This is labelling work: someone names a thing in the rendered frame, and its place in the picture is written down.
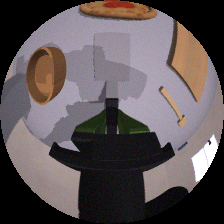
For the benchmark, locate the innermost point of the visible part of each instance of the light wooden cutting board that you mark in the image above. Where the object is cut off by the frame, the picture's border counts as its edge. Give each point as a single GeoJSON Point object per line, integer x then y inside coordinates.
{"type": "Point", "coordinates": [189, 60]}

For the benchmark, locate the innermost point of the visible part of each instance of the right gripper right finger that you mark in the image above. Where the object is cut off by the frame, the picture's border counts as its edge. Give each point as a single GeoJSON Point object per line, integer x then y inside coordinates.
{"type": "Point", "coordinates": [131, 125]}

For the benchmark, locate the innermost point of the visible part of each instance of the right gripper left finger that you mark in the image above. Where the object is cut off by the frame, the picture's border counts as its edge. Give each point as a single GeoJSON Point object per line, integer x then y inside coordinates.
{"type": "Point", "coordinates": [93, 125]}

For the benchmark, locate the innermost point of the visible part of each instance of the brown round shallow tray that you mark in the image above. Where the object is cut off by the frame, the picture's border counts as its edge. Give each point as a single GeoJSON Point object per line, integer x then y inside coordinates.
{"type": "Point", "coordinates": [40, 74]}

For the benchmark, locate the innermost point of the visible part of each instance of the pepperoni pizza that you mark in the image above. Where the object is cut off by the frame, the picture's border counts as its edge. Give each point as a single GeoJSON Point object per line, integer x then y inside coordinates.
{"type": "Point", "coordinates": [118, 9]}

